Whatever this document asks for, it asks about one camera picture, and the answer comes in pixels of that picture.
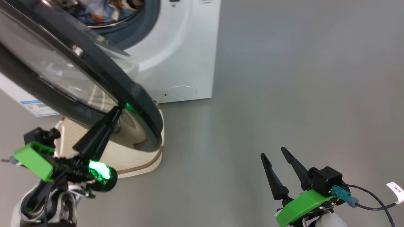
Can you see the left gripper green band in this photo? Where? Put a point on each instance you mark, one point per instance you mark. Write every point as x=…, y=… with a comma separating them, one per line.
x=34, y=160

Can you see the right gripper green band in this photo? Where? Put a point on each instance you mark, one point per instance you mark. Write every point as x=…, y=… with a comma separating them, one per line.
x=300, y=208

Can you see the dark round washing machine door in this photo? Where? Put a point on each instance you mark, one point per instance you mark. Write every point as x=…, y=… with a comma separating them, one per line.
x=47, y=63

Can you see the blue fox print garment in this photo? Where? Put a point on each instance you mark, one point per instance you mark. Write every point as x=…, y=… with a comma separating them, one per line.
x=85, y=14

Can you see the cream tiger print garment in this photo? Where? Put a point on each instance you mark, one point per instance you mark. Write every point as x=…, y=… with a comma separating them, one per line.
x=126, y=4

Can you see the cream perforated laundry basket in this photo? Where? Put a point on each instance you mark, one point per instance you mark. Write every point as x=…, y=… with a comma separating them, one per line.
x=139, y=164

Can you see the white front-load washing machine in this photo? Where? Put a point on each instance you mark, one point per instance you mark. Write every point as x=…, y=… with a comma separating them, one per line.
x=189, y=47

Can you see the blue white energy label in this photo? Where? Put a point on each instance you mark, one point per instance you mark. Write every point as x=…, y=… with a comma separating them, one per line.
x=38, y=108

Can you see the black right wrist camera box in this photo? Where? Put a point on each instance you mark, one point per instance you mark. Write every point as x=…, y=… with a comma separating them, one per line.
x=328, y=181

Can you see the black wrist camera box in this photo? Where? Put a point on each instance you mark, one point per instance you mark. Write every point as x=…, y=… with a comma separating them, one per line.
x=328, y=181
x=36, y=137

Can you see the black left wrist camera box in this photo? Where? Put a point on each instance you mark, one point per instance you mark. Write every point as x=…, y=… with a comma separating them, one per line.
x=36, y=137

